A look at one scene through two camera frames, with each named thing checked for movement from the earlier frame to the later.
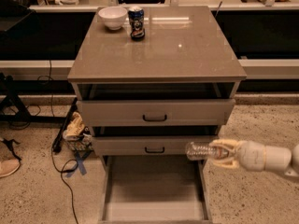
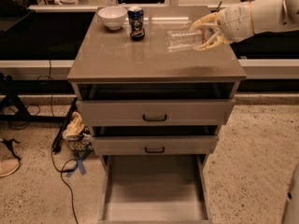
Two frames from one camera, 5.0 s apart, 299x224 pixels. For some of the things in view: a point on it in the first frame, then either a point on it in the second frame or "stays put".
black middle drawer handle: x=155 y=151 stays put
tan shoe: x=8 y=166 stays put
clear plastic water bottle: x=201 y=150 → x=183 y=40
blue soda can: x=135 y=15 stays put
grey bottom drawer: x=155 y=189 stays put
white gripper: x=252 y=155 → x=237 y=22
